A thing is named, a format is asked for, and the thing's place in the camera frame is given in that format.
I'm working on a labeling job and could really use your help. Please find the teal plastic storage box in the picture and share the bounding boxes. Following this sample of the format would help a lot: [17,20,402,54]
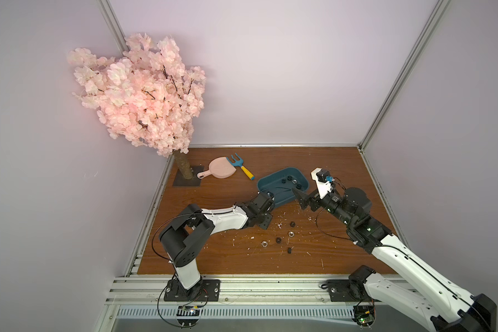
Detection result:
[257,167,309,208]

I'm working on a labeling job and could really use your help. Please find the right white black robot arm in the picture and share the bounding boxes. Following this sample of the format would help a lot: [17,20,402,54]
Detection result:
[293,184,497,331]

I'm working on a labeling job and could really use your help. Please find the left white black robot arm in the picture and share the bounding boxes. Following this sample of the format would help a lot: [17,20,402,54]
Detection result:
[159,192,275,297]

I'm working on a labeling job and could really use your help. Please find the blue yellow toy rake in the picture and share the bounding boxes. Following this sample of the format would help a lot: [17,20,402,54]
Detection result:
[227,153,255,181]

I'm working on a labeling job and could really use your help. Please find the pink plastic dustpan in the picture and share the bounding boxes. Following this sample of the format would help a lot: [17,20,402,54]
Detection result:
[196,156,236,179]

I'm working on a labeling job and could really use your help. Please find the dark square tree base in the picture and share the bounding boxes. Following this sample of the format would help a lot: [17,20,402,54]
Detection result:
[172,165,204,187]

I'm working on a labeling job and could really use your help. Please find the right controller board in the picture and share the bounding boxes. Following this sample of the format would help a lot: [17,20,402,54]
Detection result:
[353,305,376,328]

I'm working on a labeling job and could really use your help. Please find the controller board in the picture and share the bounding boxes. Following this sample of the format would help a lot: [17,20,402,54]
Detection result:
[353,305,376,328]
[176,306,201,329]

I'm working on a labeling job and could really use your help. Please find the left controller board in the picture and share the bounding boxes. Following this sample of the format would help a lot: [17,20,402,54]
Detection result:
[176,306,201,329]

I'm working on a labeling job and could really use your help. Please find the pink artificial blossom tree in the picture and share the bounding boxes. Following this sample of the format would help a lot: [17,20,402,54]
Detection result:
[67,33,206,180]

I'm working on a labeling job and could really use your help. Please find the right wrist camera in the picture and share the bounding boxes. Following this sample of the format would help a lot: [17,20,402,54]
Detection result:
[311,168,335,199]

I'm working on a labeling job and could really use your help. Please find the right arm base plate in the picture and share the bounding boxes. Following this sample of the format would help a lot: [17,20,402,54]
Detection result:
[320,279,380,302]

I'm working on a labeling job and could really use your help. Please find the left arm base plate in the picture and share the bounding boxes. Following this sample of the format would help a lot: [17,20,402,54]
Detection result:
[163,279,221,302]

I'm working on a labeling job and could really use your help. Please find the aluminium front rail frame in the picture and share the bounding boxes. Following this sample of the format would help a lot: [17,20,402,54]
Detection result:
[92,273,461,332]

